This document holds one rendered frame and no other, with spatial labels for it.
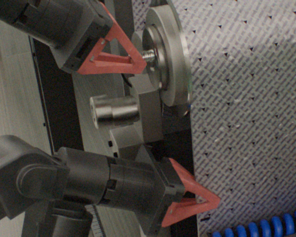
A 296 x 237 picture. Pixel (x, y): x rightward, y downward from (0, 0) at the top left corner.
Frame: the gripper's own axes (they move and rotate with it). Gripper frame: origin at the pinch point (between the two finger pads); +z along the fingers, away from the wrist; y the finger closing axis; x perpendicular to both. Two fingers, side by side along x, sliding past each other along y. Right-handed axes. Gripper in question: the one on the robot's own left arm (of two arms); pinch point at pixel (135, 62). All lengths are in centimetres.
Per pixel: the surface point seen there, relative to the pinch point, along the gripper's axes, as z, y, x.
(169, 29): 0.2, 1.7, 5.4
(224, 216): 19.3, 5.8, -10.2
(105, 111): 2.1, -3.2, -7.8
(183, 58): 2.0, 4.5, 3.9
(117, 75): 17.4, -35.9, -11.7
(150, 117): 7.1, -2.3, -5.6
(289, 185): 24.4, 5.9, -2.8
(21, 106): 17, -66, -36
